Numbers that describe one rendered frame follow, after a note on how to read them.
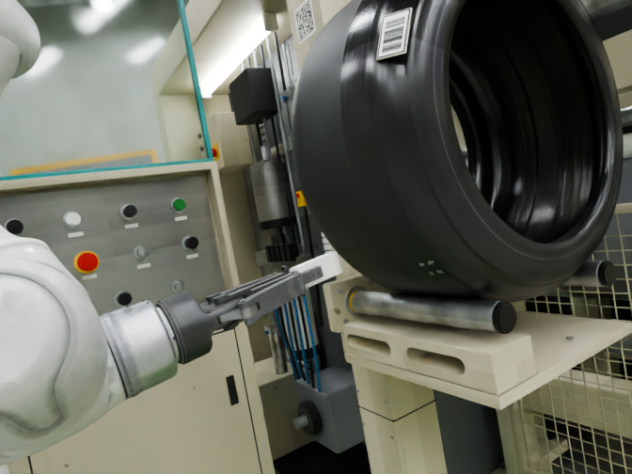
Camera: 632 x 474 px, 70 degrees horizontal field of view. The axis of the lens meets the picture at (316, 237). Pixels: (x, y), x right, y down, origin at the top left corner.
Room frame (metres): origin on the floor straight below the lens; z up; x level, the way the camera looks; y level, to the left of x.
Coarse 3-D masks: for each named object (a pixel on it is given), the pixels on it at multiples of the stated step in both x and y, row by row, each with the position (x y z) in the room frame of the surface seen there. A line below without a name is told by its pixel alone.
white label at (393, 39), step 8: (408, 8) 0.55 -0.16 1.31; (384, 16) 0.58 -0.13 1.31; (392, 16) 0.57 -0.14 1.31; (400, 16) 0.56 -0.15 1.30; (408, 16) 0.55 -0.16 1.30; (384, 24) 0.57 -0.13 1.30; (392, 24) 0.56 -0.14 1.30; (400, 24) 0.56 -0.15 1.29; (408, 24) 0.55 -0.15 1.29; (384, 32) 0.57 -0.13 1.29; (392, 32) 0.56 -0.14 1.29; (400, 32) 0.55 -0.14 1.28; (408, 32) 0.55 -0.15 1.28; (384, 40) 0.56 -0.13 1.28; (392, 40) 0.56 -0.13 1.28; (400, 40) 0.55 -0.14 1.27; (384, 48) 0.56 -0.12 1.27; (392, 48) 0.55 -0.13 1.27; (400, 48) 0.55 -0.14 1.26; (384, 56) 0.56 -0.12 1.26
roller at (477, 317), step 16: (352, 304) 0.88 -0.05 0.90; (368, 304) 0.84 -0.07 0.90; (384, 304) 0.80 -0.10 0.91; (400, 304) 0.77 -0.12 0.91; (416, 304) 0.73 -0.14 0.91; (432, 304) 0.70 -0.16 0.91; (448, 304) 0.68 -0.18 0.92; (464, 304) 0.65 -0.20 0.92; (480, 304) 0.63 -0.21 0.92; (496, 304) 0.61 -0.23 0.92; (416, 320) 0.74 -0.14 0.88; (432, 320) 0.71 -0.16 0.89; (448, 320) 0.67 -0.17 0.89; (464, 320) 0.65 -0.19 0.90; (480, 320) 0.62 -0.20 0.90; (496, 320) 0.60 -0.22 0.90; (512, 320) 0.61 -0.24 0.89
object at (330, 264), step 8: (328, 256) 0.60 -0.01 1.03; (336, 256) 0.60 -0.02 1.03; (304, 264) 0.58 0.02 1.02; (312, 264) 0.58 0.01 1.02; (320, 264) 0.59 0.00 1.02; (328, 264) 0.60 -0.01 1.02; (336, 264) 0.60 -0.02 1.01; (328, 272) 0.59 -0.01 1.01; (336, 272) 0.60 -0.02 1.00; (320, 280) 0.59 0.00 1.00
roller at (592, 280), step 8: (584, 264) 0.78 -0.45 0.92; (592, 264) 0.76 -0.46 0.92; (600, 264) 0.75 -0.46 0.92; (608, 264) 0.75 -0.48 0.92; (576, 272) 0.78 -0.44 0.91; (584, 272) 0.77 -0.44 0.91; (592, 272) 0.76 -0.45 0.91; (600, 272) 0.75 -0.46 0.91; (608, 272) 0.75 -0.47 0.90; (568, 280) 0.80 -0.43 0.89; (576, 280) 0.79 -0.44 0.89; (584, 280) 0.77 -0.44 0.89; (592, 280) 0.76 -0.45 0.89; (600, 280) 0.75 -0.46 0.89; (608, 280) 0.75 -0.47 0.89
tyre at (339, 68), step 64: (384, 0) 0.59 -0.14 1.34; (448, 0) 0.59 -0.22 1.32; (512, 0) 0.84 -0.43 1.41; (576, 0) 0.75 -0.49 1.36; (320, 64) 0.68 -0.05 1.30; (384, 64) 0.56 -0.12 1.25; (448, 64) 0.57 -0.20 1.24; (512, 64) 0.95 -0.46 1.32; (576, 64) 0.86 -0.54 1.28; (320, 128) 0.66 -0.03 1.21; (384, 128) 0.56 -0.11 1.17; (448, 128) 0.56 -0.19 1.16; (512, 128) 1.01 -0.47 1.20; (576, 128) 0.90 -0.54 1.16; (320, 192) 0.70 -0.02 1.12; (384, 192) 0.58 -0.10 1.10; (448, 192) 0.56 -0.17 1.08; (512, 192) 1.00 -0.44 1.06; (576, 192) 0.88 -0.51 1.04; (384, 256) 0.67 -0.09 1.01; (448, 256) 0.59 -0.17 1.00; (512, 256) 0.61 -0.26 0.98; (576, 256) 0.69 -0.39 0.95
